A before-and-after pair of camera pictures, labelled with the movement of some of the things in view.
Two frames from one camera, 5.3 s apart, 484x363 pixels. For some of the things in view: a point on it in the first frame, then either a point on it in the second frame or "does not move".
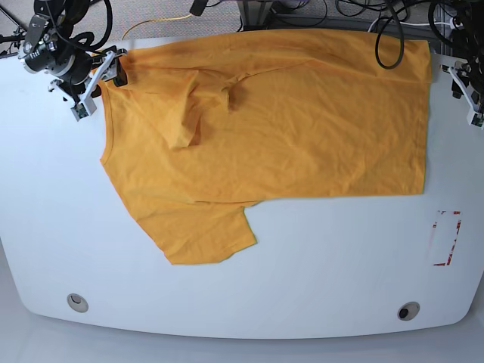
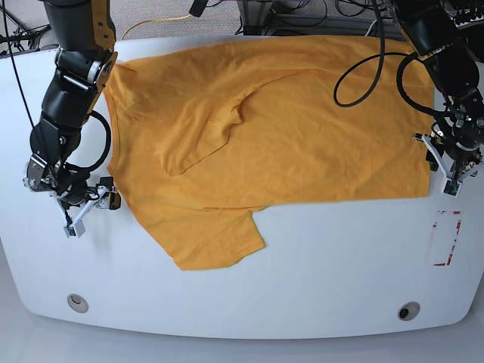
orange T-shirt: [211, 123] does not move
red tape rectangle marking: [458, 225] does not move
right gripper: [460, 88] → [454, 159]
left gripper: [109, 69] → [76, 196]
